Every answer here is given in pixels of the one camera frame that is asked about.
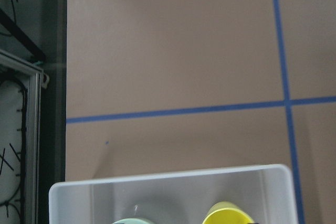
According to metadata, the yellow plastic cup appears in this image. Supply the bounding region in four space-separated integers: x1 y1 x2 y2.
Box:
202 201 255 224

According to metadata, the mint green bowl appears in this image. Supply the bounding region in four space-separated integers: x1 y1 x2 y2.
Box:
112 218 153 224

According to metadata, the clear plastic bin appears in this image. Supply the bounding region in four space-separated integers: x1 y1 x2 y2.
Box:
49 164 298 223

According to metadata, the aluminium table frame rail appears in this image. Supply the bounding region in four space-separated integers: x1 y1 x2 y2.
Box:
1 50 49 223

